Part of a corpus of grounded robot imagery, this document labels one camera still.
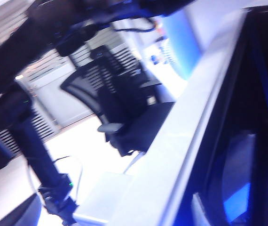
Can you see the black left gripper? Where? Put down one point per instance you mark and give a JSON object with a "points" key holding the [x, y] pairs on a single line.
{"points": [[58, 204]]}

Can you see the black glass microwave door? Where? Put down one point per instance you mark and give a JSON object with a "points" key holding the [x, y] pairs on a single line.
{"points": [[242, 117]]}

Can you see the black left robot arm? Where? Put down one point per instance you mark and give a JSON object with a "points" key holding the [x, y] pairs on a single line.
{"points": [[30, 146]]}

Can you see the black mesh office chair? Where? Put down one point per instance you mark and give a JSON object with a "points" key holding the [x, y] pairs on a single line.
{"points": [[115, 89]]}

